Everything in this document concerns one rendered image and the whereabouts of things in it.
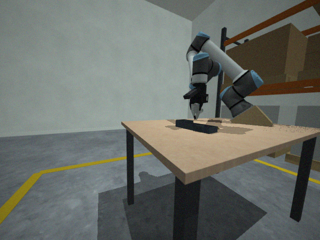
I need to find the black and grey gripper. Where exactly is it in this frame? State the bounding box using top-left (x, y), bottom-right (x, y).
top-left (189, 82), bottom-right (209, 120)

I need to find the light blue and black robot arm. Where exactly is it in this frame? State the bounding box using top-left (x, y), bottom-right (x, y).
top-left (183, 31), bottom-right (264, 118)

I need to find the dark grey rack of bins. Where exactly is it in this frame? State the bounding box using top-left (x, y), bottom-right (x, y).
top-left (175, 119), bottom-right (217, 134)

